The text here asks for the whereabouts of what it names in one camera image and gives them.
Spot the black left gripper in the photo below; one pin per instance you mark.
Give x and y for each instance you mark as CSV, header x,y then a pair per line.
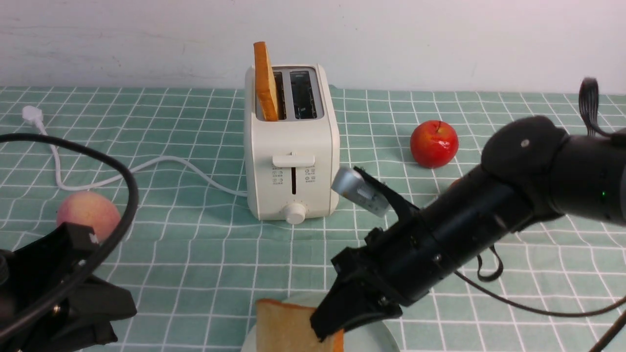
x,y
83,319

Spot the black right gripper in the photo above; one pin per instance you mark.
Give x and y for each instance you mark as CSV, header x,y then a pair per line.
x,y
395,268

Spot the toasted bread slice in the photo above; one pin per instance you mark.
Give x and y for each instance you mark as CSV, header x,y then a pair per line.
x,y
265,85
286,327

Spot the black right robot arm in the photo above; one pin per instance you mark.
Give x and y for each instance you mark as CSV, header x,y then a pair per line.
x,y
530,171

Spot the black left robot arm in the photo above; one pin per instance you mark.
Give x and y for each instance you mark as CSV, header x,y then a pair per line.
x,y
83,319

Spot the light green plate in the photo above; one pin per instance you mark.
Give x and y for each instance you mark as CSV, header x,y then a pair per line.
x,y
371,338

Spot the pink yellow peach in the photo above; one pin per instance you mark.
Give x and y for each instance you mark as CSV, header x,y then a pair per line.
x,y
90,209

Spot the white two-slot toaster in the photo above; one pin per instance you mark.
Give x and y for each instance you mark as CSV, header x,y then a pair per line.
x,y
291,164

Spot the orange persimmon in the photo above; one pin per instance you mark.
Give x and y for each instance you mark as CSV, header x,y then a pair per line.
x,y
454,183

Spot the red apple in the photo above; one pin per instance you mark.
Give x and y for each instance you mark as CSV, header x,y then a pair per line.
x,y
433,144

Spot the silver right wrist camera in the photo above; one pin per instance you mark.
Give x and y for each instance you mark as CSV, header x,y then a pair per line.
x,y
352,186

